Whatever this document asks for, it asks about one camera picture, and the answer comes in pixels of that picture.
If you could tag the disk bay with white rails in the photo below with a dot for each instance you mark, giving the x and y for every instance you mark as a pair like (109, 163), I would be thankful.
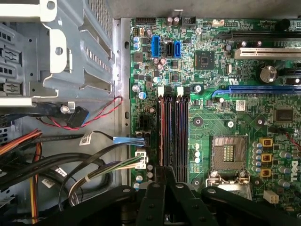
(77, 70)

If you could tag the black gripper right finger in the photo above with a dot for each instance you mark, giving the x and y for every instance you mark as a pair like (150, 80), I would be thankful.
(185, 207)

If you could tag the black blue connector block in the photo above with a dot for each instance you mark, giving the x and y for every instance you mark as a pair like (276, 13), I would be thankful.
(77, 117)

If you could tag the blue data port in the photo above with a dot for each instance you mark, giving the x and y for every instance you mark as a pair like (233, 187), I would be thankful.
(177, 49)

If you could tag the black data port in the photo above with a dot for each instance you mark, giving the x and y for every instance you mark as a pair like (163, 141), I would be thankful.
(169, 49)

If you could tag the white four pin connector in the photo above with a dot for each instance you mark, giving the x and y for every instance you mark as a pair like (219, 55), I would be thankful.
(271, 196)

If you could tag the black chipset chip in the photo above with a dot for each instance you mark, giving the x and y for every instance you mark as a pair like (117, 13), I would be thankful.
(204, 60)

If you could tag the white expansion slot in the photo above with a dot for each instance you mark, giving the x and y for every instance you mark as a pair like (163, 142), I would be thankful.
(268, 53)

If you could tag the short black expansion slot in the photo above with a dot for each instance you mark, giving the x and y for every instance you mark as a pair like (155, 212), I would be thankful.
(291, 73)

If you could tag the blue expansion slot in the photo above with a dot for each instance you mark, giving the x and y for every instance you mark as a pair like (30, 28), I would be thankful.
(258, 89)

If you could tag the black PC case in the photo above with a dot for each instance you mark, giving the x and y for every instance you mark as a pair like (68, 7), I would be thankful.
(145, 8)

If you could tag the long black expansion slot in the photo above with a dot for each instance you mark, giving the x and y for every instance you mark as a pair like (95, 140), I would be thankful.
(258, 35)

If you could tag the silver coin battery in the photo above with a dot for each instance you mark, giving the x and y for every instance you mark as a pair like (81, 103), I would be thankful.
(268, 74)

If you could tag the blue header socket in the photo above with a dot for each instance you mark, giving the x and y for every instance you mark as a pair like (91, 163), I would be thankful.
(156, 46)

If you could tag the CPU socket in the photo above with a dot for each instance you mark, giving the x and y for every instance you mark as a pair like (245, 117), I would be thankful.
(229, 153)

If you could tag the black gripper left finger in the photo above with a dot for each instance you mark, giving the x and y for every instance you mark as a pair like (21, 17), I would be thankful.
(152, 202)

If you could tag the green motherboard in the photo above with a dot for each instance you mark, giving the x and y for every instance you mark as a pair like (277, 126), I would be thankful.
(211, 113)

